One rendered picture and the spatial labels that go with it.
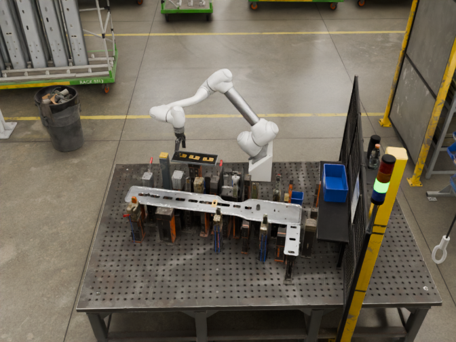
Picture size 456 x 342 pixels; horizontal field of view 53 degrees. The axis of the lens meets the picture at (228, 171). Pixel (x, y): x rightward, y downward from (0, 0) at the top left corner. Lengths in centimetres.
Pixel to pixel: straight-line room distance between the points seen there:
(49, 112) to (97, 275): 260
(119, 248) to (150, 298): 55
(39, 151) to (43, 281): 209
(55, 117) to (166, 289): 296
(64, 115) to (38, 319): 242
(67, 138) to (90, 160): 39
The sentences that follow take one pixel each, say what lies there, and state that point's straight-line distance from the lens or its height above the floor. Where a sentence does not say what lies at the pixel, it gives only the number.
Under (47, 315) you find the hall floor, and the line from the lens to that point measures 441.
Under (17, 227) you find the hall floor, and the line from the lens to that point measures 524.
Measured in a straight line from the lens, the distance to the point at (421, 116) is 551.
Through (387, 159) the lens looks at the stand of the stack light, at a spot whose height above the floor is 208.
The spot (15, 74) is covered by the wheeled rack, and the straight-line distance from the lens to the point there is 751.
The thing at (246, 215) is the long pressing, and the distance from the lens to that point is 347.
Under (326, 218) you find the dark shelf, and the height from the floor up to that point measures 103.
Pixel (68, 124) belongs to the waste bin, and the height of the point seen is 40.
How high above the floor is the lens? 346
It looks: 40 degrees down
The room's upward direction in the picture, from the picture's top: straight up
